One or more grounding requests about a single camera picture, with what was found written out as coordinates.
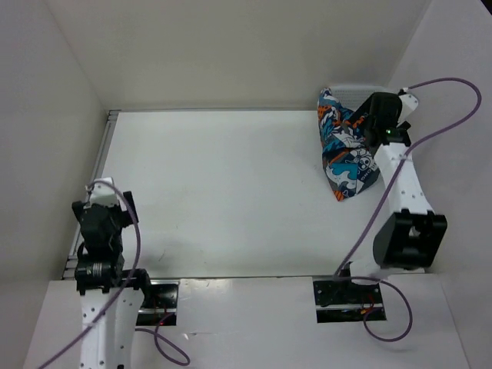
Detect colourful patterned shorts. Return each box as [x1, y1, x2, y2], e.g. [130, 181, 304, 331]
[317, 88, 380, 201]

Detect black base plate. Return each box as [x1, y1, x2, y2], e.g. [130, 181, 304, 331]
[136, 280, 179, 327]
[313, 280, 387, 324]

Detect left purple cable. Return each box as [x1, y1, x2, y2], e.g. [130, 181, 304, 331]
[36, 181, 191, 369]

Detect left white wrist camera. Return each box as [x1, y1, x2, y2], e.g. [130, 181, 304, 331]
[85, 177, 120, 208]

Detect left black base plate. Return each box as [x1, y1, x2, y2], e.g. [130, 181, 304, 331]
[136, 280, 179, 327]

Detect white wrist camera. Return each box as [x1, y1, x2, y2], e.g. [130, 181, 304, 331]
[398, 88, 419, 123]
[85, 177, 120, 208]

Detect white perforated plastic basket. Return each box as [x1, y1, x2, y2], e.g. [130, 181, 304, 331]
[330, 84, 387, 111]

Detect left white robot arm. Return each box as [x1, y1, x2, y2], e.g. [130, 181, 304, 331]
[72, 185, 154, 368]

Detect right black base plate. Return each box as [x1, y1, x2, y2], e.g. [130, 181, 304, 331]
[313, 280, 387, 324]

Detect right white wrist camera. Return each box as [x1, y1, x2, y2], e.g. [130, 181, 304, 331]
[398, 88, 419, 123]

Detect aluminium table edge rail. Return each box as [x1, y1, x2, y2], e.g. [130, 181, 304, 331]
[62, 109, 121, 281]

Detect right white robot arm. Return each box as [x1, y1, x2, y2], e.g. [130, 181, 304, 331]
[337, 92, 447, 302]

